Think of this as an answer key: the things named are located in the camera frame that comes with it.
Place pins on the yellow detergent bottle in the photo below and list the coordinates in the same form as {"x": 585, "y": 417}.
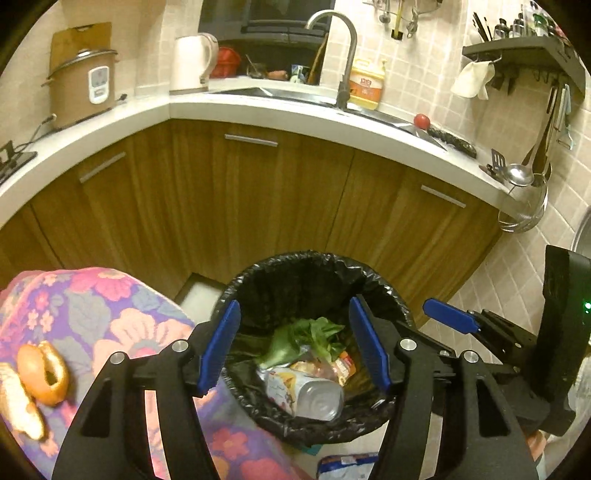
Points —
{"x": 367, "y": 87}

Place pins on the white electric kettle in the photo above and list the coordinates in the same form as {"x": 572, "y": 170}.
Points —
{"x": 189, "y": 64}

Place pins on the red tomato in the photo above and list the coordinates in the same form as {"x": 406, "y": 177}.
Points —
{"x": 421, "y": 121}

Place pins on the floral print drink can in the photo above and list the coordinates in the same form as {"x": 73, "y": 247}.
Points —
{"x": 300, "y": 392}

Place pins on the black slotted spatula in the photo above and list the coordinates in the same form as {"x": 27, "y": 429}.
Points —
{"x": 497, "y": 161}

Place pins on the snack wrapper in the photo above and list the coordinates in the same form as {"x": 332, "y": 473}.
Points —
{"x": 332, "y": 367}

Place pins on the black wall shelf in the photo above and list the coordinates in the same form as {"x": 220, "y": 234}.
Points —
{"x": 531, "y": 53}

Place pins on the white flat board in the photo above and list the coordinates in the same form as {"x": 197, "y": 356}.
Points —
{"x": 201, "y": 295}

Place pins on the metal faucet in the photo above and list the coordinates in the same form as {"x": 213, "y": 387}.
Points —
{"x": 348, "y": 60}

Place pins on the red plastic container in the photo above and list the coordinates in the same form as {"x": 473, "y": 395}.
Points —
{"x": 227, "y": 62}

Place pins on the floral tablecloth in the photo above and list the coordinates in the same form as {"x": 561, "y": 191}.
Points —
{"x": 115, "y": 318}

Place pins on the hanging peeler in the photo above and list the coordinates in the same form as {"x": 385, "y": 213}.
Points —
{"x": 567, "y": 120}

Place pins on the white kitchen countertop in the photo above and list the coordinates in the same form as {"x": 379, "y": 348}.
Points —
{"x": 258, "y": 113}

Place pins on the blue white packet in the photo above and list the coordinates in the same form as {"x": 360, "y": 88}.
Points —
{"x": 346, "y": 467}

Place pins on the metal ladle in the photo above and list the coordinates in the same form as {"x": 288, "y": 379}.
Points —
{"x": 519, "y": 173}

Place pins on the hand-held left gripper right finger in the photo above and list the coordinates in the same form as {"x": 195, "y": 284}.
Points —
{"x": 369, "y": 346}

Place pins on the wooden stick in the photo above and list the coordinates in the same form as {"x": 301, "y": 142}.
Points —
{"x": 318, "y": 60}

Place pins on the small cup on windowsill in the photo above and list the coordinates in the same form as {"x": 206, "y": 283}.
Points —
{"x": 299, "y": 74}

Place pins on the dark chopsticks bundle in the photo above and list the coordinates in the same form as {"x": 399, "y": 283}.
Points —
{"x": 482, "y": 27}

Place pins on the dark window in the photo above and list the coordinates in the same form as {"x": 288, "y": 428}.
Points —
{"x": 277, "y": 14}

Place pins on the white rag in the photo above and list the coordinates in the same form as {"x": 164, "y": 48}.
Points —
{"x": 473, "y": 81}

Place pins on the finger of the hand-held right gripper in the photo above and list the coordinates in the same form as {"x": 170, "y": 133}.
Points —
{"x": 450, "y": 314}

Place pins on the brown rice cooker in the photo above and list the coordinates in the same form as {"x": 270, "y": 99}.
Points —
{"x": 83, "y": 87}

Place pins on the wooden cutting board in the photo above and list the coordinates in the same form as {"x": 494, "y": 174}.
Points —
{"x": 74, "y": 39}

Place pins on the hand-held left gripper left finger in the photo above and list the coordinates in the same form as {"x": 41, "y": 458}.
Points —
{"x": 219, "y": 350}

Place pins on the black-lined trash bin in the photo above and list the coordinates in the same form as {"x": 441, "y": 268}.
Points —
{"x": 300, "y": 286}

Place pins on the green bok choy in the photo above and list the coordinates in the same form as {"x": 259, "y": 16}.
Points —
{"x": 309, "y": 334}

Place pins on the black gas stove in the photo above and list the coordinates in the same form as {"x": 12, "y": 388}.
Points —
{"x": 11, "y": 161}

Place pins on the orange peel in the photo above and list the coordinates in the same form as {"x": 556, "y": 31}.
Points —
{"x": 44, "y": 376}

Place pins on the wooden base cabinets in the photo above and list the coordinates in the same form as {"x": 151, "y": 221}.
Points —
{"x": 258, "y": 198}

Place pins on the steel sink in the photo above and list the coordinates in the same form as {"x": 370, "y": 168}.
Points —
{"x": 286, "y": 94}

